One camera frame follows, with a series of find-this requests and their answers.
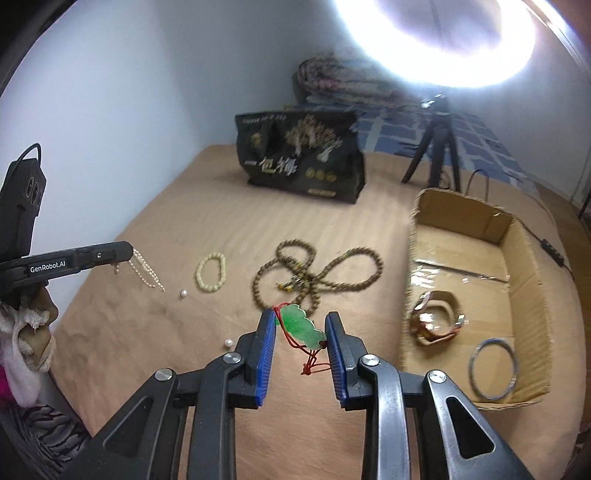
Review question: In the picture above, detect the small pearl chain necklace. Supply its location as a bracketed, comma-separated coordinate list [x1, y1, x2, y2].
[112, 248, 167, 293]

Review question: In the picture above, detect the green jade pendant red cord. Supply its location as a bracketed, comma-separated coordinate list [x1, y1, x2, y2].
[273, 303, 332, 376]

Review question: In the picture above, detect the long brown bead necklace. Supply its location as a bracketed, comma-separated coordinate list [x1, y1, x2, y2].
[250, 238, 386, 311]

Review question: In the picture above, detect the gloved left hand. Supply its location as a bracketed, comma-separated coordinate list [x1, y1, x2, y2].
[1, 287, 58, 408]

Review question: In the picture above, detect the silver bangle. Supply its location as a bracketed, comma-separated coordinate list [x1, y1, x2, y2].
[468, 337, 519, 402]

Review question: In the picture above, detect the brown wooden bangle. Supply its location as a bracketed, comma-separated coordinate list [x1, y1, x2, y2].
[410, 290, 466, 347]

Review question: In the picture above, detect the brown cardboard box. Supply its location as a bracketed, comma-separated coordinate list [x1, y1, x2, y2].
[400, 189, 552, 410]

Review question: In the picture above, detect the blue checked bed sheet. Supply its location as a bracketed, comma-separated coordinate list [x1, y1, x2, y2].
[294, 103, 539, 197]

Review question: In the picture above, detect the black snack bag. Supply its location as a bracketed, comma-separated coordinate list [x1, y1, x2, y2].
[235, 110, 366, 204]

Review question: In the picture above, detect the black mini tripod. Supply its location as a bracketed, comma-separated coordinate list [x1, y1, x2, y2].
[402, 94, 462, 192]

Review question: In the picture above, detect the cream bead bracelet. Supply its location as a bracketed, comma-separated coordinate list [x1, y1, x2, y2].
[194, 251, 229, 293]

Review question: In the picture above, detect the black light cable with remote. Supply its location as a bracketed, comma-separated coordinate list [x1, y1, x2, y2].
[465, 168, 583, 287]

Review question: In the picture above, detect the white ring light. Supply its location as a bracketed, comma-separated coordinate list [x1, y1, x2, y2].
[332, 1, 536, 89]

